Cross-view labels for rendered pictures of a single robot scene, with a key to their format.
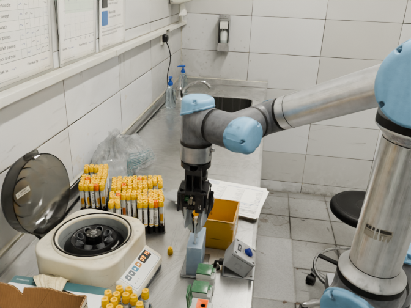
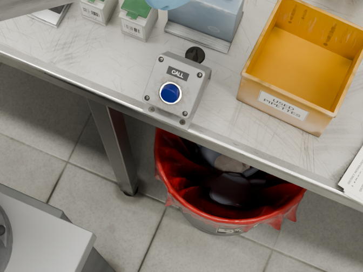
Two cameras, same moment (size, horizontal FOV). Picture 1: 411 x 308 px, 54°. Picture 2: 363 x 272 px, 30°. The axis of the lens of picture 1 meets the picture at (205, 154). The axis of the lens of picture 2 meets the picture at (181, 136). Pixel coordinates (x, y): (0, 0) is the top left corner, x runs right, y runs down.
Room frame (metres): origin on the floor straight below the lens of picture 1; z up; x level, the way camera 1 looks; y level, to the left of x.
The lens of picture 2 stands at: (1.00, -0.43, 1.79)
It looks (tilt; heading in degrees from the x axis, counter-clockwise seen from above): 73 degrees down; 104
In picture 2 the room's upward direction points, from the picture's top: 2 degrees clockwise
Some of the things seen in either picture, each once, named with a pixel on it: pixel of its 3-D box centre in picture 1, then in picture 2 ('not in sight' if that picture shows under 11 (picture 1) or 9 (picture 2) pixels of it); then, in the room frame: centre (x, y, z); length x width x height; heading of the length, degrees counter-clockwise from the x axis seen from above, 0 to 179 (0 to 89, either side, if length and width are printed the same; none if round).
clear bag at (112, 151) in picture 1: (111, 158); not in sight; (1.43, 0.37, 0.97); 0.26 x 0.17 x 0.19; 13
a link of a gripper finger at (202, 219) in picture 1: (200, 221); not in sight; (0.86, 0.01, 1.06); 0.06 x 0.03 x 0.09; 174
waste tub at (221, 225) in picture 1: (214, 222); (301, 67); (1.07, -0.04, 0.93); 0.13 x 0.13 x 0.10; 79
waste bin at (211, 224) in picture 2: not in sight; (228, 162); (1.01, -0.01, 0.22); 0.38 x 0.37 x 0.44; 172
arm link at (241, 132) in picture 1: (236, 129); not in sight; (0.81, -0.07, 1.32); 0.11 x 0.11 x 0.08; 49
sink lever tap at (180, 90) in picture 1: (194, 88); not in sight; (2.70, 0.09, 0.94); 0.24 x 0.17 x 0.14; 82
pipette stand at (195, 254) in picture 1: (196, 252); (204, 7); (0.92, 0.02, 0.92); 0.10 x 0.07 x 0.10; 174
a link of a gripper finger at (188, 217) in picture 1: (187, 220); not in sight; (0.86, 0.04, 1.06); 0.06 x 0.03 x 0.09; 174
